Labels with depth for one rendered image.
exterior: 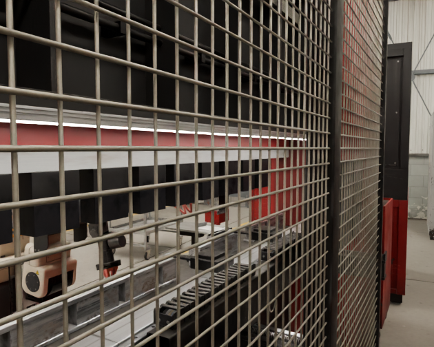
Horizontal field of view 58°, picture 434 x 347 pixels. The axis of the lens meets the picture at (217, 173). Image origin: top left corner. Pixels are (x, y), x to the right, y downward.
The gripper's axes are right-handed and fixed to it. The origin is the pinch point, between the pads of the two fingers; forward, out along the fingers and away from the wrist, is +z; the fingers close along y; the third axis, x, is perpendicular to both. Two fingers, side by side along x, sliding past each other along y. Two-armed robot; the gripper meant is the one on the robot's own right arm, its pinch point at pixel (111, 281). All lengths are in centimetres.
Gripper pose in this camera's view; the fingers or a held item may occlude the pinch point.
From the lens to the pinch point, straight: 187.9
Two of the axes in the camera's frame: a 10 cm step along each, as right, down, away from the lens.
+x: 5.6, -0.5, 8.3
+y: 8.0, -2.2, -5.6
